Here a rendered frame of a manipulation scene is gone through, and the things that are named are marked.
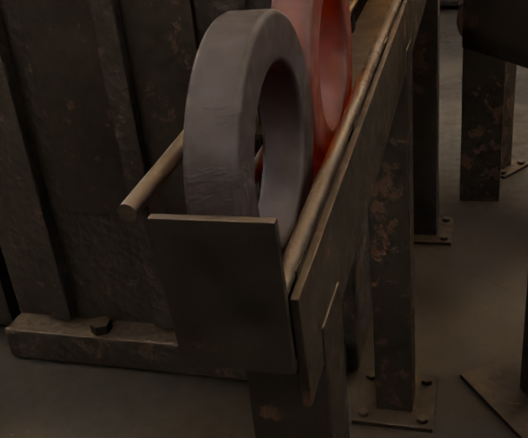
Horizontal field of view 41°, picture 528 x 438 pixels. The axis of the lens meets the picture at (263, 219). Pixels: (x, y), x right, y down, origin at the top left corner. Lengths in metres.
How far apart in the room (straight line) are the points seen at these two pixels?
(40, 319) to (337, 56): 0.99
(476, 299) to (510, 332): 0.12
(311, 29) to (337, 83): 0.15
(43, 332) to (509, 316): 0.91
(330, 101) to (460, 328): 0.85
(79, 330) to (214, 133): 1.09
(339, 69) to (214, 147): 0.32
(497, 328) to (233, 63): 1.13
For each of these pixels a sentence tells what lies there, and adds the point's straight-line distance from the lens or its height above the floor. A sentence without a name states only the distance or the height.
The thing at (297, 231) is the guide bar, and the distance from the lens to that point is 0.45.
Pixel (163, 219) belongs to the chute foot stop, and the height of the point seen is 0.67.
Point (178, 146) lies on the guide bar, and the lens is 0.47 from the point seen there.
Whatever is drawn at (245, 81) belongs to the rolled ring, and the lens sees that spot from 0.39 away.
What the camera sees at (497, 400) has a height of 0.01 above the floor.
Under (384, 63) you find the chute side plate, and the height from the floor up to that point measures 0.65.
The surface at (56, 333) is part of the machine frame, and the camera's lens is 1.46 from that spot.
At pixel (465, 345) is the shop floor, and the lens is 1.41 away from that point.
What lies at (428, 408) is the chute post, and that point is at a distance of 1.26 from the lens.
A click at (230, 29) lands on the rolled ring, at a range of 0.42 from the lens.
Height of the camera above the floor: 0.84
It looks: 26 degrees down
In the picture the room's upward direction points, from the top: 7 degrees counter-clockwise
